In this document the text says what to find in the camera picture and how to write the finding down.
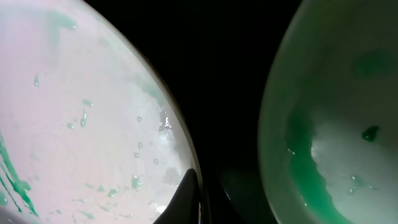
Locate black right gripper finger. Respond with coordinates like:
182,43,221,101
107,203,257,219
154,169,200,224

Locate white plate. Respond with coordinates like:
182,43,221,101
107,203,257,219
1,1,201,223

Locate light green back plate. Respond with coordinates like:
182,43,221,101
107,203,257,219
258,0,397,224

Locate round dark green tray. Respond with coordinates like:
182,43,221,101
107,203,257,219
90,0,299,223

